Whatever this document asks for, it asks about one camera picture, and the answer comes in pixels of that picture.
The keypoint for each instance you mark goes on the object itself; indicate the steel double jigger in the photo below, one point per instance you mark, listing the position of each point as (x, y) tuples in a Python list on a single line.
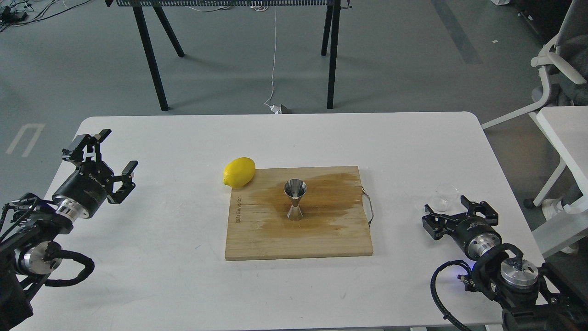
[(295, 189)]

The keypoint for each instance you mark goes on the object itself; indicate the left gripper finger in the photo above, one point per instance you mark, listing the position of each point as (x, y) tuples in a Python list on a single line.
[(85, 152), (126, 187)]

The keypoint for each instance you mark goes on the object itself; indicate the small clear glass cup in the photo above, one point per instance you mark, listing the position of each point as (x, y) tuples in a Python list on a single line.
[(443, 197)]

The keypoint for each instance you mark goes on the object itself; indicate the yellow lemon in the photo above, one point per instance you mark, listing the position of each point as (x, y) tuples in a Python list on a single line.
[(239, 172)]

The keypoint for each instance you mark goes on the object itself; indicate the white side table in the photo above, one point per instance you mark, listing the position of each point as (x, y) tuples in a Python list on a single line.
[(566, 129)]

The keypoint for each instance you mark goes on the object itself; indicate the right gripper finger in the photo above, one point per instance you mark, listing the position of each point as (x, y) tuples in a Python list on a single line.
[(483, 208), (438, 225)]

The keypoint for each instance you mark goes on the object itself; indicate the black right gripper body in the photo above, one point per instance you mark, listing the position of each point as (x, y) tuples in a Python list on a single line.
[(475, 237)]

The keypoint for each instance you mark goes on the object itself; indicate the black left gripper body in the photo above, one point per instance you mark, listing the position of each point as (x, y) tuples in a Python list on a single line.
[(84, 191)]

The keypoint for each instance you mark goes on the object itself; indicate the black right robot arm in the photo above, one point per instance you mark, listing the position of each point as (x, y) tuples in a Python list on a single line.
[(532, 298)]

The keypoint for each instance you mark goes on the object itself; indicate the white office chair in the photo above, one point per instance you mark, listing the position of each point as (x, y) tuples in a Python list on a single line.
[(566, 54)]

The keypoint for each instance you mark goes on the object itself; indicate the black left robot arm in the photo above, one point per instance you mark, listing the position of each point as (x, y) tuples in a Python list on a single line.
[(30, 256)]

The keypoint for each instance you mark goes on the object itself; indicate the black metal table frame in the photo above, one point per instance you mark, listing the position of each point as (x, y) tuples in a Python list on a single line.
[(202, 41)]

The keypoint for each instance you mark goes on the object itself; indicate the wooden cutting board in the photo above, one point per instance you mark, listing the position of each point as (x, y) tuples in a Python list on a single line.
[(334, 222)]

